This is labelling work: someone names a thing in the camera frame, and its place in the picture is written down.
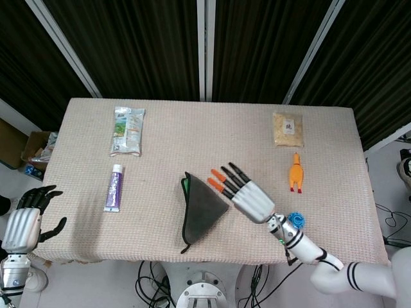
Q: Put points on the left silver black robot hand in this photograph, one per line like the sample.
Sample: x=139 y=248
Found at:
x=22 y=229

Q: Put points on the right silver robot hand orange fingertips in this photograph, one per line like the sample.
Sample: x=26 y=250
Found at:
x=253 y=202

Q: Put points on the green microfibre cloth black trim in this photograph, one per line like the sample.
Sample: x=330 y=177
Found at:
x=202 y=208

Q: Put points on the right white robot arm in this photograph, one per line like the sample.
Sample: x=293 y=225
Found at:
x=308 y=248

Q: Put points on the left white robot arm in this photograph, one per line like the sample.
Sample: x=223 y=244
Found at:
x=14 y=276

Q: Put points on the blue round silicone brush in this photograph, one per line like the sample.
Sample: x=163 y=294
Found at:
x=298 y=219

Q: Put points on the orange rubber chicken toy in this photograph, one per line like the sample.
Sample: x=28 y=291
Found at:
x=296 y=174

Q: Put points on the clear bag of beige flakes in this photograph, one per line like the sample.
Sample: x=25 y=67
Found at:
x=288 y=130

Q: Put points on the open cardboard box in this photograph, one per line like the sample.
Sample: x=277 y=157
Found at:
x=33 y=146

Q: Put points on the brown cardboard panel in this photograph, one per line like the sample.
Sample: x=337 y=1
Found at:
x=11 y=144

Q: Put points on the beige waffle tablecloth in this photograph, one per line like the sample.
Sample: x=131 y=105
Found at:
x=205 y=128

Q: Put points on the purple toothpaste tube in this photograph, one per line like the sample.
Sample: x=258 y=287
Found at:
x=113 y=189

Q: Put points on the white robot torso base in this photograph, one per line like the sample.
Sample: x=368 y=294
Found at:
x=200 y=288

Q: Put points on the white green snack bag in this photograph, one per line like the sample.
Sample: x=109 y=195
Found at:
x=126 y=131

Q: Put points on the black corrugated curtain panel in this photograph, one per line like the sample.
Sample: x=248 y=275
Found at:
x=135 y=48
x=25 y=70
x=369 y=73
x=260 y=48

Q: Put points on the white black shoe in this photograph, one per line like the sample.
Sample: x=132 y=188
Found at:
x=405 y=170

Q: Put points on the white metal frame post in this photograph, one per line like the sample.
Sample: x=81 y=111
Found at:
x=64 y=48
x=205 y=48
x=313 y=51

